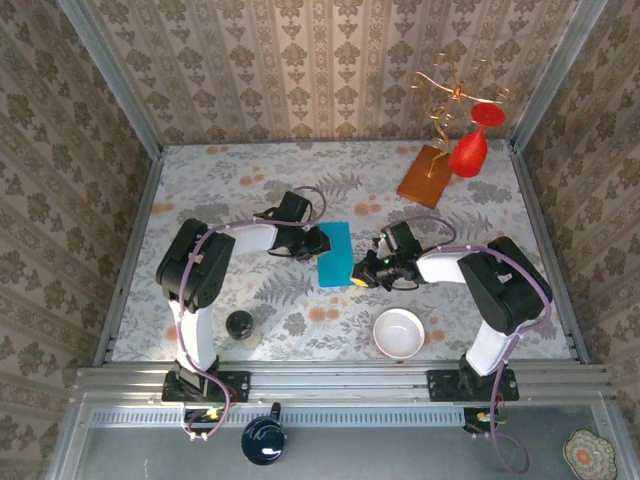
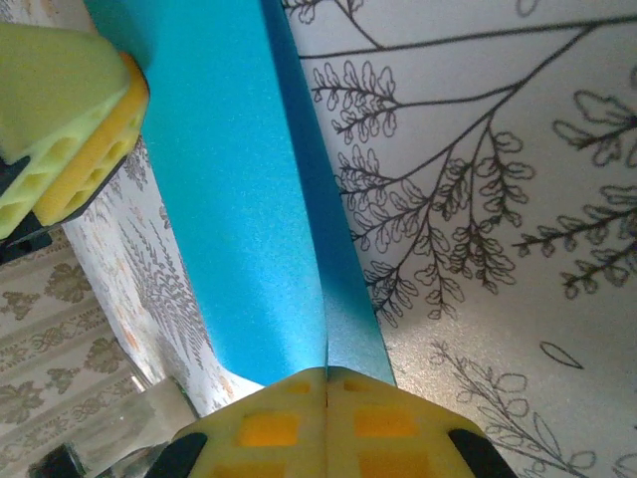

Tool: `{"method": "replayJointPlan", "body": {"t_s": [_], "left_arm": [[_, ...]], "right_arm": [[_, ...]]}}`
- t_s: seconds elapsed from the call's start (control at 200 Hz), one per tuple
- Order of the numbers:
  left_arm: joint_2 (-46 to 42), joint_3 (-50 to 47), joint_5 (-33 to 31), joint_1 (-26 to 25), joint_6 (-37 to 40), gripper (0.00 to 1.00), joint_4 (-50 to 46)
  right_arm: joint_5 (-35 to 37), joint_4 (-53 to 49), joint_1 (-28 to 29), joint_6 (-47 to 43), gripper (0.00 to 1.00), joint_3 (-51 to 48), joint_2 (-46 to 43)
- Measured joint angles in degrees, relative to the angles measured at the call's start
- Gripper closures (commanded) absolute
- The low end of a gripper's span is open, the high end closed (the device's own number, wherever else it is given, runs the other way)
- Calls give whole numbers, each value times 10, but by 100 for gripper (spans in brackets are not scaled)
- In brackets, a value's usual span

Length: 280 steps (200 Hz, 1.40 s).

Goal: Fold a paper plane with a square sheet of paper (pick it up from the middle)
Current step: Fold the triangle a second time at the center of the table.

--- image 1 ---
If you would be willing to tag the turquoise cloth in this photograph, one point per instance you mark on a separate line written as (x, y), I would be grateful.
(336, 260)

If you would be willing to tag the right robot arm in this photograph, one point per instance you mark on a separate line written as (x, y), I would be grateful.
(505, 285)

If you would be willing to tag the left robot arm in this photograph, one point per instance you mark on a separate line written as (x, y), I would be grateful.
(197, 270)

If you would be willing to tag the white bowl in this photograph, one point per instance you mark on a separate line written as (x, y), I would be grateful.
(398, 334)

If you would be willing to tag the floral tablecloth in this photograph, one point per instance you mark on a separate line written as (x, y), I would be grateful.
(325, 170)

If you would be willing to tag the small black lidded jar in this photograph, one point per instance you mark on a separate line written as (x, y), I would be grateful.
(240, 324)

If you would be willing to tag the red wine glass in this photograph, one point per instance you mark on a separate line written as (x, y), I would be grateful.
(469, 155)

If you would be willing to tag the dark blue mug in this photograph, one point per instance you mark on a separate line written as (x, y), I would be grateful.
(264, 440)

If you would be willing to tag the patterned scalloped coaster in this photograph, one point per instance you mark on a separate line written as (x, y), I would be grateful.
(589, 455)

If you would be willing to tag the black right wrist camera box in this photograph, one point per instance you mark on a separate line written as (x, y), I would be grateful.
(400, 240)

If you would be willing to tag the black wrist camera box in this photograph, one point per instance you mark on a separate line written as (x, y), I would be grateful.
(295, 206)
(400, 240)

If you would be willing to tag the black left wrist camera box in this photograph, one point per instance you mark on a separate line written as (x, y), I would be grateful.
(295, 206)

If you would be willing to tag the aluminium front rail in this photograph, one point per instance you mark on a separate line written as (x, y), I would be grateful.
(340, 382)

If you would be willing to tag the aluminium side rail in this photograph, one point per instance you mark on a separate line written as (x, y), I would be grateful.
(127, 260)
(550, 250)

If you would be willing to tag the aluminium corner post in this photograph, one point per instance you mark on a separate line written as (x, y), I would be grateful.
(555, 75)
(112, 80)

